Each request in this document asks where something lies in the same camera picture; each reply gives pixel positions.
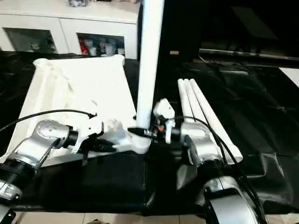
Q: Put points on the red bottle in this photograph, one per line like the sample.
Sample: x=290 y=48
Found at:
x=83 y=46

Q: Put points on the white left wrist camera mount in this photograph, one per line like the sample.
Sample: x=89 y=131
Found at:
x=90 y=130

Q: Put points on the black plastic mat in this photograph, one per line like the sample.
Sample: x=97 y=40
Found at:
x=116 y=182

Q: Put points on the dark rounded robot body part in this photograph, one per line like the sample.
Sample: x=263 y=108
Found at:
x=97 y=221

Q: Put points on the white flat board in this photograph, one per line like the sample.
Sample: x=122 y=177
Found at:
x=290 y=75

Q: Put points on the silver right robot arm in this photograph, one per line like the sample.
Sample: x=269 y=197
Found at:
x=201 y=137

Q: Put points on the white cabinet with glass doors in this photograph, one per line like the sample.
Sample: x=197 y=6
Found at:
x=70 y=25

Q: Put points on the white plastic table top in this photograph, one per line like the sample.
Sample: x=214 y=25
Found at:
x=93 y=81

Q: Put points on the white plastic table leg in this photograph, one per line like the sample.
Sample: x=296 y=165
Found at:
x=149 y=70
x=184 y=98
x=192 y=98
x=201 y=98

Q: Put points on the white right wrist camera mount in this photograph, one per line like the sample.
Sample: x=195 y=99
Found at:
x=163 y=108

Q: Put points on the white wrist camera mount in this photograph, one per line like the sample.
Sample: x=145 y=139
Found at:
x=90 y=130
x=163 y=108

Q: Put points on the dark metal rail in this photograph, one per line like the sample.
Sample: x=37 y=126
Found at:
x=245 y=54

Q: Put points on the small white label sticker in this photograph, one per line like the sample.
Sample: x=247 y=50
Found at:
x=174 y=52

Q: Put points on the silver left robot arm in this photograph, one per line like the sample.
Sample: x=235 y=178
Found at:
x=42 y=140

